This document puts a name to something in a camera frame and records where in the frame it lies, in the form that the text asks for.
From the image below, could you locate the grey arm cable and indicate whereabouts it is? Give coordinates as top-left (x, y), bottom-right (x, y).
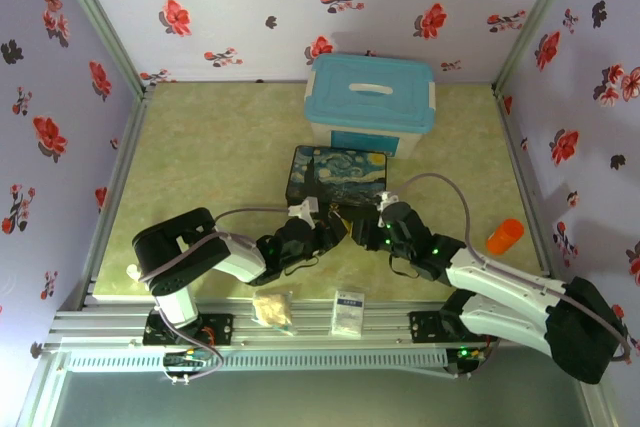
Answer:
top-left (137, 205), bottom-right (311, 384)
top-left (382, 172), bottom-right (632, 378)

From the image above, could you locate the blue lidded white storage box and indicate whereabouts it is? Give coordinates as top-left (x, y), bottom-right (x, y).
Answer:
top-left (304, 52), bottom-right (437, 159)

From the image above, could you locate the grey right arm cable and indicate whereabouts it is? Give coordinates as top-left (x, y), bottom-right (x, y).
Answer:
top-left (382, 172), bottom-right (632, 378)

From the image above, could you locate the white paper packet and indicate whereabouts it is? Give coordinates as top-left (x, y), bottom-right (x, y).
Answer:
top-left (330, 289), bottom-right (366, 338)

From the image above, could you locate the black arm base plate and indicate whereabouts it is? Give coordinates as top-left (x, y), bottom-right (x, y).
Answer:
top-left (142, 313), bottom-right (235, 346)
top-left (408, 310), bottom-right (501, 346)

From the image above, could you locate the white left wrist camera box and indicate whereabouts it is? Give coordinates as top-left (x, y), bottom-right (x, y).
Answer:
top-left (287, 195), bottom-right (321, 221)

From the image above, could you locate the controller board with green light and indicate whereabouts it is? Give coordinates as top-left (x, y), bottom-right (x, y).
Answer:
top-left (455, 345), bottom-right (485, 374)

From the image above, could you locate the aluminium frame post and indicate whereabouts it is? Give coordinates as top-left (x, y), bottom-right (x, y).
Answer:
top-left (492, 0), bottom-right (589, 93)
top-left (47, 0), bottom-right (154, 96)

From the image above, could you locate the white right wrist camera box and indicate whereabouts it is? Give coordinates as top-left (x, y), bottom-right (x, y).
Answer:
top-left (376, 190), bottom-right (402, 214)

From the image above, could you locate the thin black cable loop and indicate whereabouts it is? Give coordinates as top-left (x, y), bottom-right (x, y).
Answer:
top-left (282, 254), bottom-right (321, 278)
top-left (388, 252), bottom-right (422, 281)

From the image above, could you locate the grey left arm cable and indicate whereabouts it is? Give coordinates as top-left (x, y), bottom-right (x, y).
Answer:
top-left (137, 205), bottom-right (311, 384)

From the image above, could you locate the clear bag with beige contents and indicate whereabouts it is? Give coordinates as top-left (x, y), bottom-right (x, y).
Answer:
top-left (249, 289), bottom-right (297, 337)

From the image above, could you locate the starry night tin box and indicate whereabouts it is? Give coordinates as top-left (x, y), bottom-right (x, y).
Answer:
top-left (284, 144), bottom-right (389, 214)

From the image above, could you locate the white slotted cable duct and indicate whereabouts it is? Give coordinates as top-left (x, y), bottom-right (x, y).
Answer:
top-left (64, 350), bottom-right (447, 374)

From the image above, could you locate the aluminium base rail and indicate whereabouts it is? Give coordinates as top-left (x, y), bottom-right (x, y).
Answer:
top-left (43, 298), bottom-right (551, 349)

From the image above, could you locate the orange plastic cup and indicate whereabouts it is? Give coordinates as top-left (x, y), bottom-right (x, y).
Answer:
top-left (486, 218), bottom-right (526, 257)

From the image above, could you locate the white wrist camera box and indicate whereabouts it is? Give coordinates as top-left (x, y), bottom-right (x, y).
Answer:
top-left (287, 195), bottom-right (321, 221)
top-left (376, 190), bottom-right (402, 214)

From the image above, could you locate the aluminium side rail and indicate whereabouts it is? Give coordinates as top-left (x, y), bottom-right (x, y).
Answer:
top-left (492, 85), bottom-right (556, 278)
top-left (79, 86), bottom-right (155, 308)

